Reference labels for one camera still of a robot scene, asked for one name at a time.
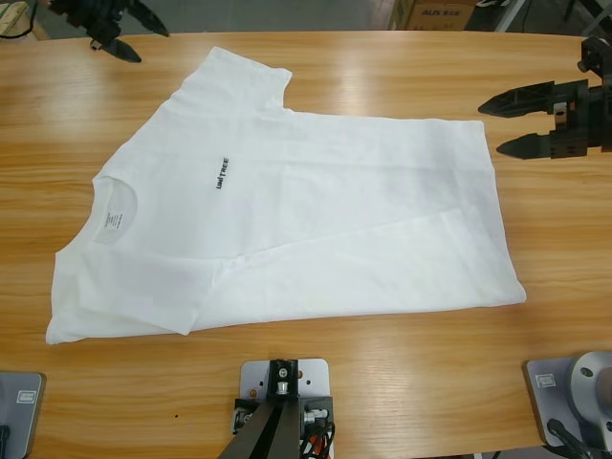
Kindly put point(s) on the wooden crate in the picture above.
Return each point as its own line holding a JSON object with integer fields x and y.
{"x": 14, "y": 19}

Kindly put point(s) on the white and black shoe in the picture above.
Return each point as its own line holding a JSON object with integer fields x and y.
{"x": 492, "y": 3}

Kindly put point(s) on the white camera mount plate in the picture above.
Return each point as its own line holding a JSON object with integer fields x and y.
{"x": 315, "y": 378}

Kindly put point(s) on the dark camera post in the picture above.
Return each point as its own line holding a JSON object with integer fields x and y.
{"x": 268, "y": 430}

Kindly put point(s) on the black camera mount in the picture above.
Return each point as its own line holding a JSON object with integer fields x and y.
{"x": 595, "y": 52}

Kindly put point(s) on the black clamp with bolt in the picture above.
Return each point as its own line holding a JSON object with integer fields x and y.
{"x": 246, "y": 413}
{"x": 316, "y": 413}

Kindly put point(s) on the black bracket with silver bolt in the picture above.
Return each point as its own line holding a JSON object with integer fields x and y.
{"x": 283, "y": 373}

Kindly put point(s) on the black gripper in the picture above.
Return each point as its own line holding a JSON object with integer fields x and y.
{"x": 597, "y": 119}
{"x": 95, "y": 19}

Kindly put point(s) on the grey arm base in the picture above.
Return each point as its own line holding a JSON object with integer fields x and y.
{"x": 24, "y": 416}
{"x": 545, "y": 397}

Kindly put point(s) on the white table leg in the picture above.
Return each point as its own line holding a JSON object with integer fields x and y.
{"x": 593, "y": 19}
{"x": 509, "y": 16}

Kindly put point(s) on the cardboard box with blue print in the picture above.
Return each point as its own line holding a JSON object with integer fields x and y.
{"x": 440, "y": 14}

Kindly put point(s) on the white t-shirt with black logo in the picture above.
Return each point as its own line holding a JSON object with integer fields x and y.
{"x": 287, "y": 215}

